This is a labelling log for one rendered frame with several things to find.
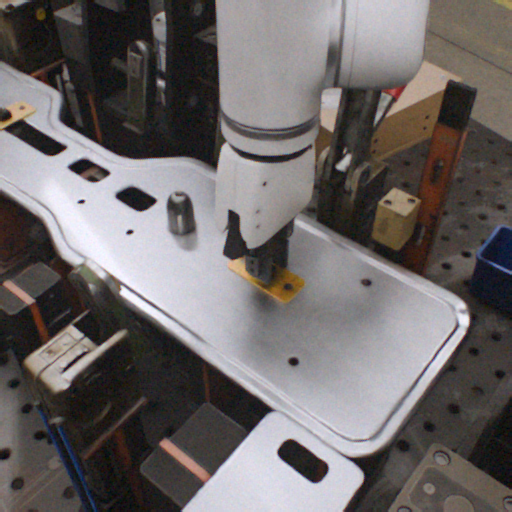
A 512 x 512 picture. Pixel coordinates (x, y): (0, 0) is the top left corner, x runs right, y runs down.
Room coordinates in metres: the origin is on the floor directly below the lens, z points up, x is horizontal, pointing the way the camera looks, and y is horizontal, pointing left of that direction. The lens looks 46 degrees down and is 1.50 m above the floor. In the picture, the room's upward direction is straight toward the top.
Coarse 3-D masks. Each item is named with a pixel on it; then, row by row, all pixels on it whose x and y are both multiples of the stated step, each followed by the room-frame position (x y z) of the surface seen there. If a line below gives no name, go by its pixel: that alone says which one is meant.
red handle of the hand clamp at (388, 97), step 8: (400, 88) 0.62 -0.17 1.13; (384, 96) 0.62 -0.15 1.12; (392, 96) 0.62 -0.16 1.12; (384, 104) 0.61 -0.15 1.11; (392, 104) 0.62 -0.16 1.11; (376, 112) 0.61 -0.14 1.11; (384, 112) 0.61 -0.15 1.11; (376, 120) 0.60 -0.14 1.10; (376, 128) 0.59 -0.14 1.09; (344, 152) 0.57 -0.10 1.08; (344, 160) 0.56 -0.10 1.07; (336, 168) 0.56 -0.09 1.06; (344, 168) 0.56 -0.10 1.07
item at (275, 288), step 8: (232, 264) 0.47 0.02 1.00; (240, 264) 0.47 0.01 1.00; (272, 264) 0.46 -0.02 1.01; (240, 272) 0.46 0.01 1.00; (272, 272) 0.45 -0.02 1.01; (280, 272) 0.46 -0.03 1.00; (288, 272) 0.46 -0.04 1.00; (248, 280) 0.45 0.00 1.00; (256, 280) 0.45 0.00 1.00; (272, 280) 0.45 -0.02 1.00; (280, 280) 0.45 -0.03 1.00; (288, 280) 0.45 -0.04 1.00; (296, 280) 0.45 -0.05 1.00; (304, 280) 0.45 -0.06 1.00; (264, 288) 0.43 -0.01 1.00; (272, 288) 0.43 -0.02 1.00; (280, 288) 0.43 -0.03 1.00; (296, 288) 0.43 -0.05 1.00; (272, 296) 0.43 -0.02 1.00; (280, 296) 0.42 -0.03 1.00; (288, 296) 0.42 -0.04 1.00
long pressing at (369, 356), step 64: (0, 64) 0.89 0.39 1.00; (64, 128) 0.72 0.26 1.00; (0, 192) 0.60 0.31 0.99; (64, 192) 0.59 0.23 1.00; (192, 192) 0.59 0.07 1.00; (64, 256) 0.49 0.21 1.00; (128, 256) 0.48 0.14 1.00; (192, 256) 0.48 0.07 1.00; (320, 256) 0.48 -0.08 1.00; (192, 320) 0.39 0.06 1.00; (256, 320) 0.39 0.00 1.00; (320, 320) 0.39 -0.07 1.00; (384, 320) 0.39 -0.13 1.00; (448, 320) 0.39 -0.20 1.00; (256, 384) 0.32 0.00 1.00; (320, 384) 0.32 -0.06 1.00; (384, 384) 0.32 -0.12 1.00; (384, 448) 0.26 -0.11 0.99
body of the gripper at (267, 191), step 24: (312, 144) 0.47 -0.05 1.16; (240, 168) 0.42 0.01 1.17; (264, 168) 0.42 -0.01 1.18; (288, 168) 0.44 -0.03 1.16; (312, 168) 0.47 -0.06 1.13; (216, 192) 0.43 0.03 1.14; (240, 192) 0.41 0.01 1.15; (264, 192) 0.41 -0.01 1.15; (288, 192) 0.44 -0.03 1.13; (216, 216) 0.43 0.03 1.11; (240, 216) 0.41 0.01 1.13; (264, 216) 0.41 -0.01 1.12; (288, 216) 0.44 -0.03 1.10; (264, 240) 0.42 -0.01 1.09
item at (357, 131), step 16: (352, 96) 0.58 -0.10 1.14; (368, 96) 0.56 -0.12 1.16; (336, 112) 0.57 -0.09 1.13; (352, 112) 0.57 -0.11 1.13; (368, 112) 0.55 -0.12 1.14; (336, 128) 0.57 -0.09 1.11; (352, 128) 0.57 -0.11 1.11; (368, 128) 0.56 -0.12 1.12; (336, 144) 0.57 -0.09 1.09; (352, 144) 0.56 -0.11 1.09; (368, 144) 0.56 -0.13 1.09; (336, 160) 0.57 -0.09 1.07; (352, 160) 0.55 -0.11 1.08
